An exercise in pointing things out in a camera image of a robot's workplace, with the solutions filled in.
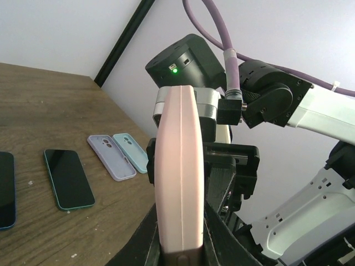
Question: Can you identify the purple phone case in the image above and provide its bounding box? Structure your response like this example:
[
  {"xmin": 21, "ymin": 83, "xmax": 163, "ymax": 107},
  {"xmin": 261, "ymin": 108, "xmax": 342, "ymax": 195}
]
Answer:
[{"xmin": 87, "ymin": 135, "xmax": 136, "ymax": 182}]

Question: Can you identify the light blue phone case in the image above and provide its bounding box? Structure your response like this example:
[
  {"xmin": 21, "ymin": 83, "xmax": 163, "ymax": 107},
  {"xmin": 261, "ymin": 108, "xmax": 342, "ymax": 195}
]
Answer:
[{"xmin": 113, "ymin": 133, "xmax": 148, "ymax": 173}]

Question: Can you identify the right black frame post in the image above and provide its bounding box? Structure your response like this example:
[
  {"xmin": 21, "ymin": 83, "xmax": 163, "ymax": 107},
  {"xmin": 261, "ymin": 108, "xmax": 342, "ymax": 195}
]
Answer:
[{"xmin": 94, "ymin": 0, "xmax": 155, "ymax": 88}]

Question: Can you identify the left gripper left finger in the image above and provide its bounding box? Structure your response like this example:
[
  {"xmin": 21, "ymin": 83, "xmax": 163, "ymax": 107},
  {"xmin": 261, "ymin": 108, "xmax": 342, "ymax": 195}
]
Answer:
[{"xmin": 106, "ymin": 206, "xmax": 163, "ymax": 266}]

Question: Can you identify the pink phone case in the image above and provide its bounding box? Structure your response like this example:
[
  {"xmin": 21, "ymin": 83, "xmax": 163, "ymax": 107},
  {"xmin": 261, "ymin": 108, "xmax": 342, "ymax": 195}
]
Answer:
[{"xmin": 154, "ymin": 86, "xmax": 204, "ymax": 265}]

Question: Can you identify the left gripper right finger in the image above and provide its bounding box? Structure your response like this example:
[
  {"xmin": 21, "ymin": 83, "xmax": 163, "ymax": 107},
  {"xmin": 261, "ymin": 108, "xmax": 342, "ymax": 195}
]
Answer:
[{"xmin": 202, "ymin": 204, "xmax": 261, "ymax": 266}]

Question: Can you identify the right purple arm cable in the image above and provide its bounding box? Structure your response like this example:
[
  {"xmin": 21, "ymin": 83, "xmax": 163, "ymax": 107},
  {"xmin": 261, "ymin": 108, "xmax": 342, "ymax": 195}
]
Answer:
[{"xmin": 181, "ymin": 0, "xmax": 355, "ymax": 98}]

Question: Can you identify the phone from purple case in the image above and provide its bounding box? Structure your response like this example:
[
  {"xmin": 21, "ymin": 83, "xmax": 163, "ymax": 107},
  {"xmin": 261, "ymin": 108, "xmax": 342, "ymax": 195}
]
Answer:
[{"xmin": 44, "ymin": 149, "xmax": 95, "ymax": 211}]

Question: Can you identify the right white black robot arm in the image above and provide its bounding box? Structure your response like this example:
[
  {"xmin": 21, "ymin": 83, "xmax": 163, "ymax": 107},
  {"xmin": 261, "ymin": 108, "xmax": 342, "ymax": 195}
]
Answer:
[{"xmin": 145, "ymin": 34, "xmax": 354, "ymax": 260}]

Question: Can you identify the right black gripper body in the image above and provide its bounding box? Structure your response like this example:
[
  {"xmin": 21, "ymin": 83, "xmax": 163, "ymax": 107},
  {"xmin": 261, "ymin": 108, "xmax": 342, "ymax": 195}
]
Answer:
[{"xmin": 146, "ymin": 137, "xmax": 260, "ymax": 213}]

